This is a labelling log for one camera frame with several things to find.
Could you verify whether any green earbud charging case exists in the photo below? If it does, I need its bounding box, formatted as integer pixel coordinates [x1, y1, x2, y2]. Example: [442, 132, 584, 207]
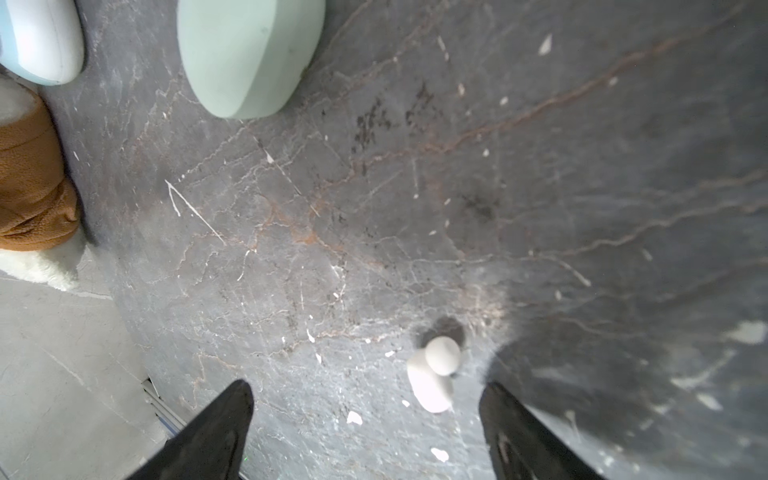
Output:
[177, 0, 326, 120]

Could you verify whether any small round white clock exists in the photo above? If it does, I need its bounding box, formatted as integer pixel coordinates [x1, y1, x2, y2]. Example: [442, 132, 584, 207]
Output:
[1, 0, 85, 86]

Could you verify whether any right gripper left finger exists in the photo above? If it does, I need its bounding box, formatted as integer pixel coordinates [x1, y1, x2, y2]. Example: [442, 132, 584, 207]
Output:
[128, 379, 254, 480]

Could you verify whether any white plush bear toy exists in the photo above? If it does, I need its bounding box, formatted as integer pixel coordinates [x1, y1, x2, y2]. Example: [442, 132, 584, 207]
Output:
[1, 77, 86, 291]

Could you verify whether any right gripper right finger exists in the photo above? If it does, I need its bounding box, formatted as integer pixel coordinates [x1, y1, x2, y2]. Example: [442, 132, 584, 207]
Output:
[479, 382, 601, 480]

